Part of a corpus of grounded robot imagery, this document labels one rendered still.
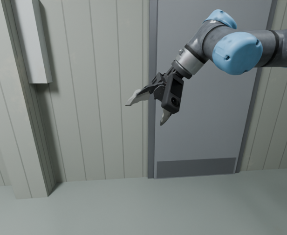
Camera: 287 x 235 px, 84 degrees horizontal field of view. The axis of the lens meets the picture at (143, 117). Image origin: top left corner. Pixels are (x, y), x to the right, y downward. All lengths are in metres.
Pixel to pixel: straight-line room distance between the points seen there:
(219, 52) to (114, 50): 1.29
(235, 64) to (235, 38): 0.05
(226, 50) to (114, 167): 1.75
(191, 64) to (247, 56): 0.14
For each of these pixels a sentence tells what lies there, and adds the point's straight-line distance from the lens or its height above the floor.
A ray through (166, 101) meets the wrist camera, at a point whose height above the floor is 1.19.
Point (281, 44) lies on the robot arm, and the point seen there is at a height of 1.31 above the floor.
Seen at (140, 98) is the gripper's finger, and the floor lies 1.18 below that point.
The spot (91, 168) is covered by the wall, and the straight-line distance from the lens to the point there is 1.98.
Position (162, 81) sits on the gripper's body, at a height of 1.23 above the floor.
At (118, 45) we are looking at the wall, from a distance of 1.59.
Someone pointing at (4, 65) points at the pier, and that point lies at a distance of 1.65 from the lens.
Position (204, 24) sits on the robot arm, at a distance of 0.48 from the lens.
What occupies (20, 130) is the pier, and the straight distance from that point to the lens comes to 1.74.
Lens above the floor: 1.27
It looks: 18 degrees down
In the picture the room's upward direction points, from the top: straight up
